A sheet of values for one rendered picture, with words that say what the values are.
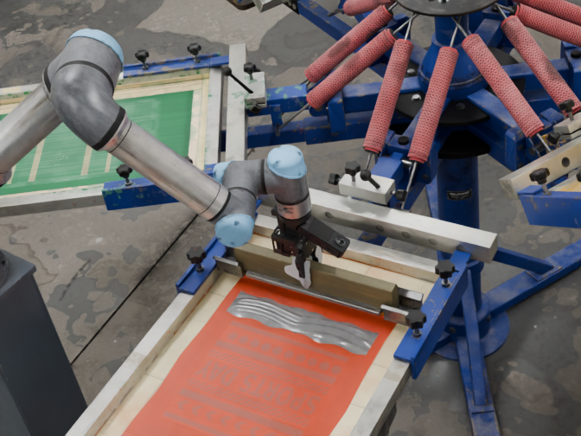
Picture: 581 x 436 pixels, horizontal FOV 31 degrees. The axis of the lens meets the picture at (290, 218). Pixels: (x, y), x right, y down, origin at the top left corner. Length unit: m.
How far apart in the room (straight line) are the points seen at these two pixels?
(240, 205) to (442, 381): 1.55
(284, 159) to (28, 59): 3.48
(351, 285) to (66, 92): 0.77
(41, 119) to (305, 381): 0.77
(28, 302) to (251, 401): 0.54
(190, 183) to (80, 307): 1.99
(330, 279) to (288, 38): 2.95
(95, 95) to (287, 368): 0.74
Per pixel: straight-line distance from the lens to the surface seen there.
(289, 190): 2.18
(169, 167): 2.02
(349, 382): 2.26
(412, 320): 2.22
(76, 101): 1.98
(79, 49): 2.06
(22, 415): 2.52
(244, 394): 2.27
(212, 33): 5.34
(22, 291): 2.36
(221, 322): 2.43
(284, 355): 2.33
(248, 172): 2.18
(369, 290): 2.31
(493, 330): 3.61
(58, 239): 4.31
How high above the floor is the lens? 2.69
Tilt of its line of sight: 41 degrees down
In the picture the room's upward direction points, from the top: 10 degrees counter-clockwise
